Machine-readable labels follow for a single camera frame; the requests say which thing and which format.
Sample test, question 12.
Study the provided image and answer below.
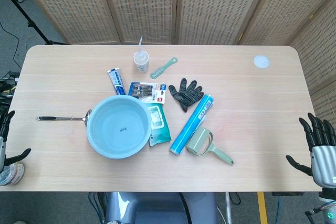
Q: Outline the green plastic comb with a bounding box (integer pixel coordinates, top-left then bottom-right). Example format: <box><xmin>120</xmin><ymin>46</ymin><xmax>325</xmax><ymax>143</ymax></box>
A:
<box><xmin>150</xmin><ymin>56</ymin><xmax>179</xmax><ymax>80</ymax></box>

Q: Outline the white round table grommet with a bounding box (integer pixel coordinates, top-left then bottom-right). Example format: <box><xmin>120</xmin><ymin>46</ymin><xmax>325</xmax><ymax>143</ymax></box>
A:
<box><xmin>253</xmin><ymin>55</ymin><xmax>270</xmax><ymax>69</ymax></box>

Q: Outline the light blue plastic basin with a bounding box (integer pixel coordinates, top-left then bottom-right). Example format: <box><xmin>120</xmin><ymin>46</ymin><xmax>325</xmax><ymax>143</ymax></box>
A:
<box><xmin>86</xmin><ymin>95</ymin><xmax>153</xmax><ymax>159</ymax></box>

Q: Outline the steel ladle with black handle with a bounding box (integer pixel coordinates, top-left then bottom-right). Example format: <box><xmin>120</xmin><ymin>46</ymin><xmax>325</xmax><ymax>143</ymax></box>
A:
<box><xmin>35</xmin><ymin>109</ymin><xmax>92</xmax><ymax>126</ymax></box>

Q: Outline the clear plastic cup with straw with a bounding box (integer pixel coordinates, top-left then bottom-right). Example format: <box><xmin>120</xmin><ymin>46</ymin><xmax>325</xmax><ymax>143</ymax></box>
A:
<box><xmin>133</xmin><ymin>36</ymin><xmax>150</xmax><ymax>73</ymax></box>

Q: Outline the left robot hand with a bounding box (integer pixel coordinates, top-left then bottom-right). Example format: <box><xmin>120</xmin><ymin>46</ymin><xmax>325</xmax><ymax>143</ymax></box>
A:
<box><xmin>0</xmin><ymin>110</ymin><xmax>32</xmax><ymax>175</ymax></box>

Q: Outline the tape roll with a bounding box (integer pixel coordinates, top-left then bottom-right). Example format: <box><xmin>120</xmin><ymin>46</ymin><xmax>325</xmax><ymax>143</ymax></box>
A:
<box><xmin>0</xmin><ymin>162</ymin><xmax>25</xmax><ymax>187</ymax></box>

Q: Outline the yellow floor tape strip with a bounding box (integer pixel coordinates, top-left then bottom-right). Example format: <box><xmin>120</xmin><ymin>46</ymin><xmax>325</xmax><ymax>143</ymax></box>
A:
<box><xmin>257</xmin><ymin>191</ymin><xmax>269</xmax><ymax>224</ymax></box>

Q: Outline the blue carded retail package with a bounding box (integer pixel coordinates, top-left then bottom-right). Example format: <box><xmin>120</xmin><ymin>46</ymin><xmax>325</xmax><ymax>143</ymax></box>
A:
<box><xmin>128</xmin><ymin>81</ymin><xmax>168</xmax><ymax>104</ymax></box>

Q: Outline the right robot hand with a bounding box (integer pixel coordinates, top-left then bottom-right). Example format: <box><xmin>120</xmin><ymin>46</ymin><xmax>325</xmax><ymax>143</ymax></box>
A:
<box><xmin>285</xmin><ymin>112</ymin><xmax>336</xmax><ymax>189</ymax></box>

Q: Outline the black tripod stand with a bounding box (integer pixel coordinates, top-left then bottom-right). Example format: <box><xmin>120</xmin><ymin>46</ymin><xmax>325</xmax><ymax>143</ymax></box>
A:
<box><xmin>0</xmin><ymin>0</ymin><xmax>69</xmax><ymax>46</ymax></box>

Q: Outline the black knitted glove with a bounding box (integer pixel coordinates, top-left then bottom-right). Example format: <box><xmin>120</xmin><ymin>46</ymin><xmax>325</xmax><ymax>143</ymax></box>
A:
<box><xmin>168</xmin><ymin>78</ymin><xmax>205</xmax><ymax>113</ymax></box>

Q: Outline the blue white toothpaste tube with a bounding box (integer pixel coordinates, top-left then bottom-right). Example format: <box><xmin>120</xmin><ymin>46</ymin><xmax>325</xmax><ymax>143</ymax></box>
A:
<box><xmin>107</xmin><ymin>68</ymin><xmax>126</xmax><ymax>95</ymax></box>

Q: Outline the green wet wipes pack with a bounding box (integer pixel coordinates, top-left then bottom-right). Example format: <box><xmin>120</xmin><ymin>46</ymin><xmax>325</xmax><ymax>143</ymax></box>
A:
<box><xmin>145</xmin><ymin>103</ymin><xmax>172</xmax><ymax>147</ymax></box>

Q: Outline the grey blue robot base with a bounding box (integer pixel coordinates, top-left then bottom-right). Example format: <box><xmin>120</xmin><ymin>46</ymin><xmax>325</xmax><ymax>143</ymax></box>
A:
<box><xmin>104</xmin><ymin>191</ymin><xmax>219</xmax><ymax>224</ymax></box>

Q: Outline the green lint roller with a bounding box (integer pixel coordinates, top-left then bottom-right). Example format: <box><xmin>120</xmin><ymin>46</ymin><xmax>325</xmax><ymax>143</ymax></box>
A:
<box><xmin>186</xmin><ymin>126</ymin><xmax>235</xmax><ymax>167</ymax></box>

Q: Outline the blue cling film roll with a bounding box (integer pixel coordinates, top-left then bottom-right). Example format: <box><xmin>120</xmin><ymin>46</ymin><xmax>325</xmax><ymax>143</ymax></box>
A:
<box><xmin>169</xmin><ymin>93</ymin><xmax>215</xmax><ymax>156</ymax></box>

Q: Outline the wooden perforated folding screen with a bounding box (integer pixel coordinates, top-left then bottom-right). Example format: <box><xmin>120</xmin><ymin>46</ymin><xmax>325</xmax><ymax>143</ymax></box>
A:
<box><xmin>12</xmin><ymin>0</ymin><xmax>336</xmax><ymax>126</ymax></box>

